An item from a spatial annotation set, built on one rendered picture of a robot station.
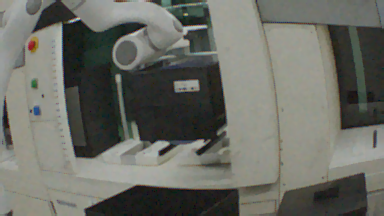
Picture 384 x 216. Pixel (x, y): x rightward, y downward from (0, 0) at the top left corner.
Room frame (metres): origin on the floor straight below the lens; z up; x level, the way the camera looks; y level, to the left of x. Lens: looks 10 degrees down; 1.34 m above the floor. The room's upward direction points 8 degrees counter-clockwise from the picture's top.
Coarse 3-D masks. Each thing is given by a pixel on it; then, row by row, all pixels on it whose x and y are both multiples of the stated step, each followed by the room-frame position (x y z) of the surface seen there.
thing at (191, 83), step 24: (144, 72) 1.59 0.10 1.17; (168, 72) 1.57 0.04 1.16; (192, 72) 1.54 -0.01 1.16; (216, 72) 1.57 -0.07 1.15; (144, 96) 1.59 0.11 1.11; (168, 96) 1.57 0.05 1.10; (192, 96) 1.55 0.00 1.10; (216, 96) 1.55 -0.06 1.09; (144, 120) 1.60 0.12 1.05; (168, 120) 1.57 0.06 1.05; (192, 120) 1.55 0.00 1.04; (216, 120) 1.53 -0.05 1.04; (168, 144) 1.65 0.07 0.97
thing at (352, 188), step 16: (352, 176) 1.27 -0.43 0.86; (288, 192) 1.33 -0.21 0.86; (304, 192) 1.28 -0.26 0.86; (320, 192) 1.17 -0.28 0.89; (336, 192) 1.16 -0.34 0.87; (352, 192) 1.14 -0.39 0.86; (288, 208) 1.19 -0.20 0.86; (304, 208) 1.15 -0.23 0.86; (320, 208) 1.11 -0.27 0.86; (336, 208) 1.07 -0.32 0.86; (352, 208) 1.02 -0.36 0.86
